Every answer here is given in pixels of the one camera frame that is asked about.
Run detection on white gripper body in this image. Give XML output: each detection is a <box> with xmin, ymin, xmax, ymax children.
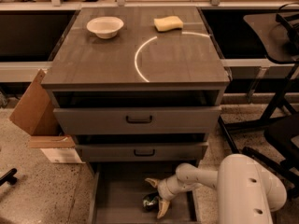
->
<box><xmin>157</xmin><ymin>175</ymin><xmax>184</xmax><ymax>201</ymax></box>

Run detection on black office chair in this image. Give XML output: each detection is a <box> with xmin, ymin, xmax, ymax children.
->
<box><xmin>217</xmin><ymin>112</ymin><xmax>299</xmax><ymax>201</ymax></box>

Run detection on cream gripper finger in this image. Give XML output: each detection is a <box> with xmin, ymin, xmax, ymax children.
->
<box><xmin>157</xmin><ymin>199</ymin><xmax>170</xmax><ymax>219</ymax></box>
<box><xmin>145</xmin><ymin>178</ymin><xmax>161</xmax><ymax>189</ymax></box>

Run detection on grey top drawer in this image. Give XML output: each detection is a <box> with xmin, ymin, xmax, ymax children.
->
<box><xmin>54</xmin><ymin>91</ymin><xmax>221</xmax><ymax>135</ymax></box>

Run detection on crushed green can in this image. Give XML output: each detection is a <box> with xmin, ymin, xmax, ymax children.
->
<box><xmin>142</xmin><ymin>192</ymin><xmax>160</xmax><ymax>211</ymax></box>

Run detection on black chair wheel left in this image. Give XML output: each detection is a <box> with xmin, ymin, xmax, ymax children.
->
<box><xmin>0</xmin><ymin>168</ymin><xmax>17</xmax><ymax>186</ymax></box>

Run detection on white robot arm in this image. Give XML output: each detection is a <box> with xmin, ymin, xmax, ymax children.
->
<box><xmin>146</xmin><ymin>154</ymin><xmax>287</xmax><ymax>224</ymax></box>

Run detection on white bowl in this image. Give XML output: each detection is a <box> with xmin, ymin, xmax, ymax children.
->
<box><xmin>86</xmin><ymin>17</ymin><xmax>124</xmax><ymax>39</ymax></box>

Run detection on grey drawer cabinet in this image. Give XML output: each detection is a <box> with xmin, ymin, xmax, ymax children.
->
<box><xmin>40</xmin><ymin>6</ymin><xmax>232</xmax><ymax>224</ymax></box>

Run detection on grey drawer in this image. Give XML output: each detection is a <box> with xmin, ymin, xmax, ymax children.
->
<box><xmin>54</xmin><ymin>91</ymin><xmax>221</xmax><ymax>135</ymax></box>
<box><xmin>87</xmin><ymin>161</ymin><xmax>200</xmax><ymax>224</ymax></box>
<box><xmin>75</xmin><ymin>133</ymin><xmax>208</xmax><ymax>162</ymax></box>

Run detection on grey middle drawer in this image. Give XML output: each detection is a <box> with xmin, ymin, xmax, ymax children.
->
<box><xmin>75</xmin><ymin>133</ymin><xmax>208</xmax><ymax>162</ymax></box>

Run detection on brown cardboard box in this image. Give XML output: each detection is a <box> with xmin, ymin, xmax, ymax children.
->
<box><xmin>9</xmin><ymin>70</ymin><xmax>82</xmax><ymax>163</ymax></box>

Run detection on grey bottom drawer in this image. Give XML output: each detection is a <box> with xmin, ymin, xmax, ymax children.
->
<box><xmin>87</xmin><ymin>161</ymin><xmax>200</xmax><ymax>224</ymax></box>

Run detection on yellow sponge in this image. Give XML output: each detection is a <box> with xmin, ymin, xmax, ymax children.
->
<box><xmin>154</xmin><ymin>16</ymin><xmax>183</xmax><ymax>32</ymax></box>

